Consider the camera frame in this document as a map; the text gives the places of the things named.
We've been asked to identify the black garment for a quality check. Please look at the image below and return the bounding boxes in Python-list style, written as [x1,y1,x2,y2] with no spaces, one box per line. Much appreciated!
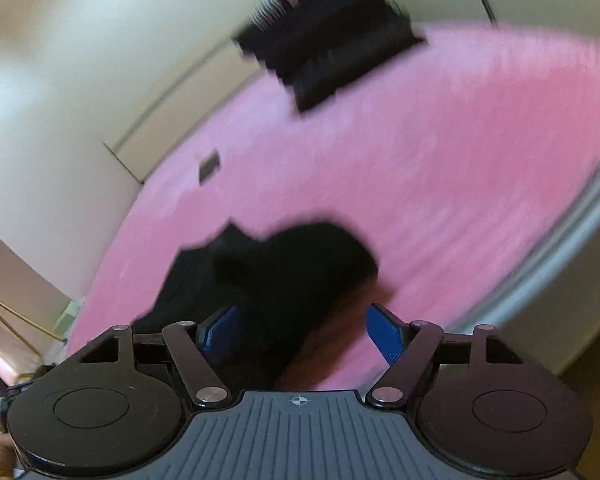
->
[130,209,381,391]

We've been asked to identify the stack of folded dark clothes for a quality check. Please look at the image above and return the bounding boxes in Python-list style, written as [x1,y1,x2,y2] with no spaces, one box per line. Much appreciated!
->
[230,0,428,115]

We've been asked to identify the small dark flat object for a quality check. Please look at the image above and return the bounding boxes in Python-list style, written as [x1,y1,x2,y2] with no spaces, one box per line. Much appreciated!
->
[198,150,222,184]

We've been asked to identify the gold metal rod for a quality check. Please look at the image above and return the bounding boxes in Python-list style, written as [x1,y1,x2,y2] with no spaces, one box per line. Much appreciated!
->
[0,289,67,343]

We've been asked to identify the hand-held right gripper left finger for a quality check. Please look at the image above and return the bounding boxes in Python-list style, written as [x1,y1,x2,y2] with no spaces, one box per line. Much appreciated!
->
[67,305,242,409]

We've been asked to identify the pink fluffy blanket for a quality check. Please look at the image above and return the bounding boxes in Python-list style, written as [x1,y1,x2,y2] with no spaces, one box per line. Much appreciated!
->
[62,19,600,393]

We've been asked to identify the pale green box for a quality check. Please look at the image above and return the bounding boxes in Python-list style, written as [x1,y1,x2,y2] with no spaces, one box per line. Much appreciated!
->
[54,300,85,342]

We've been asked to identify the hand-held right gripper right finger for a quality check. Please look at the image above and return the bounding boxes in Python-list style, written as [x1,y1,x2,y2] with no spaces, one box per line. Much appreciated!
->
[365,302,531,409]

